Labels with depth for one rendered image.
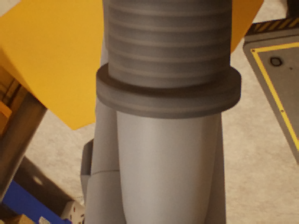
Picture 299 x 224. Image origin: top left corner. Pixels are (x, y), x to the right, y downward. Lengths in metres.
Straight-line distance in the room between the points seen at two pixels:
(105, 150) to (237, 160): 2.29
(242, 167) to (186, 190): 2.35
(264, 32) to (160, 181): 1.34
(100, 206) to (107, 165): 0.02
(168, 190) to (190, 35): 0.04
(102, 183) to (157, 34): 0.06
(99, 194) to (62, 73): 0.76
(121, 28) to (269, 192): 2.48
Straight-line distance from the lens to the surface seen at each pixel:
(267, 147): 2.40
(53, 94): 1.00
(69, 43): 0.90
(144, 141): 0.17
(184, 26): 0.16
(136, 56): 0.16
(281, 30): 1.49
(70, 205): 3.17
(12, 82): 1.09
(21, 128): 1.00
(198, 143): 0.17
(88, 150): 0.22
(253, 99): 2.21
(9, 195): 2.93
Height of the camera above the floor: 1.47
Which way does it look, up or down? 38 degrees down
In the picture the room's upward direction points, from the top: 158 degrees counter-clockwise
